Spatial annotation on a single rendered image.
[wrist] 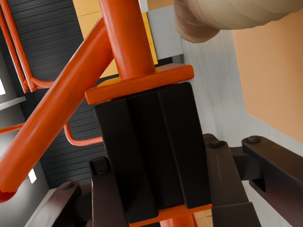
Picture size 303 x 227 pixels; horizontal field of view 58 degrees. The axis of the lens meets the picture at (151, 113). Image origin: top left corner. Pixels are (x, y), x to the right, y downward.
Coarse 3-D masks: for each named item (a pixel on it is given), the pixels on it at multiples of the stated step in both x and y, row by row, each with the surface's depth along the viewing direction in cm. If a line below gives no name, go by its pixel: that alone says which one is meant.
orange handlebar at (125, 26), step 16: (112, 0) 14; (128, 0) 15; (112, 16) 15; (128, 16) 15; (112, 32) 15; (128, 32) 15; (144, 32) 15; (112, 48) 16; (128, 48) 15; (144, 48) 15; (128, 64) 15; (144, 64) 15; (160, 224) 18; (176, 224) 17; (192, 224) 18
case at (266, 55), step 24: (288, 24) 22; (240, 48) 34; (264, 48) 28; (288, 48) 23; (240, 72) 37; (264, 72) 29; (288, 72) 24; (264, 96) 31; (288, 96) 25; (264, 120) 33; (288, 120) 27
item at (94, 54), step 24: (96, 24) 17; (96, 48) 17; (72, 72) 17; (96, 72) 17; (48, 96) 18; (72, 96) 17; (48, 120) 18; (24, 144) 18; (48, 144) 19; (0, 168) 18; (24, 168) 18; (0, 192) 18
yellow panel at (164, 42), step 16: (80, 0) 695; (96, 0) 696; (80, 16) 703; (96, 16) 704; (144, 16) 708; (160, 16) 714; (160, 32) 723; (176, 32) 724; (160, 48) 731; (176, 48) 733; (112, 64) 731
